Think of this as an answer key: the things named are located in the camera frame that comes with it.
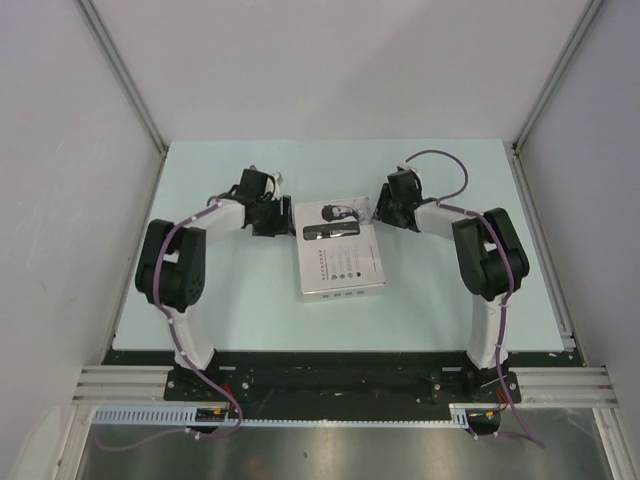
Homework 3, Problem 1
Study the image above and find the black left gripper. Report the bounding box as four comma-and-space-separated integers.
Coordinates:
254, 195, 296, 237

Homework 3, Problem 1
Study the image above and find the white box with black tray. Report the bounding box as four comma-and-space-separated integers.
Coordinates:
293, 197, 386, 302

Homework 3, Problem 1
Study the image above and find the silver black hair clipper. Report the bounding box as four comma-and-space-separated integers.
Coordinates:
302, 222, 361, 241

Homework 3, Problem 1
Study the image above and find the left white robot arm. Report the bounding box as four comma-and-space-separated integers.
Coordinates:
134, 166, 294, 400

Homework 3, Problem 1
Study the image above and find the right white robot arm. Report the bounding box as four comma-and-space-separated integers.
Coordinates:
374, 170, 530, 401

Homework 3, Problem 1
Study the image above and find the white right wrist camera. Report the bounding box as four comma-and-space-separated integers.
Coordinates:
398, 162, 421, 179

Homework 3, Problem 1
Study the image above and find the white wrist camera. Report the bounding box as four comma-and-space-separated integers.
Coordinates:
398, 162, 421, 179
270, 172, 282, 201

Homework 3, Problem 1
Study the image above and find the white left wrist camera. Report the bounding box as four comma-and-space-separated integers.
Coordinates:
270, 172, 282, 201

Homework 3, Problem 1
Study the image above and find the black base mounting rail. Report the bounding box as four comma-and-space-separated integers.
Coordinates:
164, 351, 521, 422

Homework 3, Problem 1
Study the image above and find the aluminium frame rail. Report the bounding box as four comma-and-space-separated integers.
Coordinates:
72, 365, 618, 426

